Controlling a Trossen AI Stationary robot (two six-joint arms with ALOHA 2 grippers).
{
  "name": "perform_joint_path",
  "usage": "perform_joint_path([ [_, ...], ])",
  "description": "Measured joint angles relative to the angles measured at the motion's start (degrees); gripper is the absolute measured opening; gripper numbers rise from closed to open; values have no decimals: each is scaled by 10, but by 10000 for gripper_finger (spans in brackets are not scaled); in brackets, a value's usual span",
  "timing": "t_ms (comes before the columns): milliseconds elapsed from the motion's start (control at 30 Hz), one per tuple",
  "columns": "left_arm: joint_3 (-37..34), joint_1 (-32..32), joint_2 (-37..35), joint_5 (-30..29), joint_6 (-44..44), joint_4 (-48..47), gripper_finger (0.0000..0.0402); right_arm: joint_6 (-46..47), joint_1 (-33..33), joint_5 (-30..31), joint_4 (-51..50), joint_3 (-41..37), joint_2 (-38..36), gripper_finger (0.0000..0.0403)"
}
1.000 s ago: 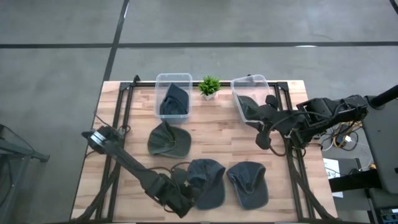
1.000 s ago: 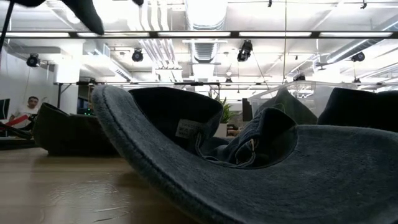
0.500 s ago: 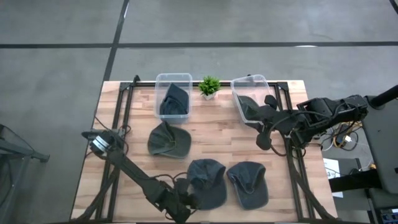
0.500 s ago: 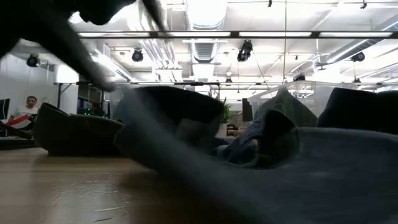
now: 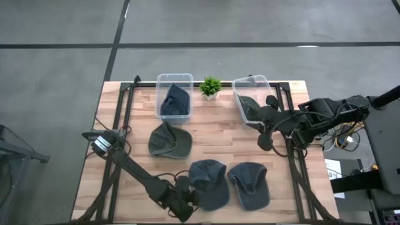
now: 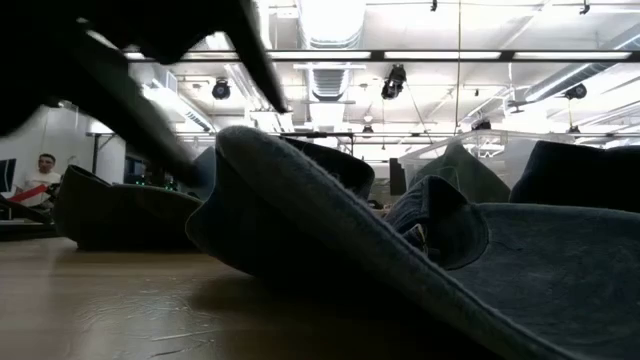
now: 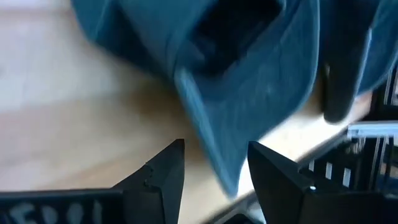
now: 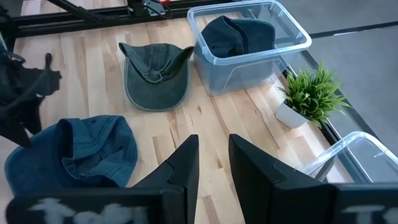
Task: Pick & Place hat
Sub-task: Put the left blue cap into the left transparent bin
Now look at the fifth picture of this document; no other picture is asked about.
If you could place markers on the black aluminium frame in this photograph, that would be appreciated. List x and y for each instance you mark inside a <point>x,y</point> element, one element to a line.
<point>126,86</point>

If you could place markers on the grey cabinet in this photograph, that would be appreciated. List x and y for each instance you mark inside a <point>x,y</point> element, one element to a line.
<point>384,140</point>

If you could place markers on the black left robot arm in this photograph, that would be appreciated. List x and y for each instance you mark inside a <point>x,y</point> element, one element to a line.
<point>137,170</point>

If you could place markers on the small potted green plant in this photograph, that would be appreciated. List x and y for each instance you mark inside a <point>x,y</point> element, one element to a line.
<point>211,86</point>

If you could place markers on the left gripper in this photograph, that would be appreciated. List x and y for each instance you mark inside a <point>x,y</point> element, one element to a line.
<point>184,198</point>

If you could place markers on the black pole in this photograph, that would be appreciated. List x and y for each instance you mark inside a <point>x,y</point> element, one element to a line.
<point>387,97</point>

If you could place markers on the dark blue baseball cap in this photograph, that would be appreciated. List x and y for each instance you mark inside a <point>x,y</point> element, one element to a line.
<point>175,100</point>
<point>212,190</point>
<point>253,193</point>

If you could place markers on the dark green baseball cap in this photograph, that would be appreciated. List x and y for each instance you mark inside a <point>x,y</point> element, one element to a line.
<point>175,145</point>
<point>248,107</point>

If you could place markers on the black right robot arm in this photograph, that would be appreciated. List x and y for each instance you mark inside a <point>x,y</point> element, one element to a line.
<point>328,107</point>

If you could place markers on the clear plastic storage bin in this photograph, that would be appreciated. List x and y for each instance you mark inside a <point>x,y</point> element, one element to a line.
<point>250,86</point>
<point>162,79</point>

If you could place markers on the dark grey stand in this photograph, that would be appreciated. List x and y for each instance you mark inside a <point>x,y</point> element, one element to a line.
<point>18,150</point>

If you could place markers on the white paper sheet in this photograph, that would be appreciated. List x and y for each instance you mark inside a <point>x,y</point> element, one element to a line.
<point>332,168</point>

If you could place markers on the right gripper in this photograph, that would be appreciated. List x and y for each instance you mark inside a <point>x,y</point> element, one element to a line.
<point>281,122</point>

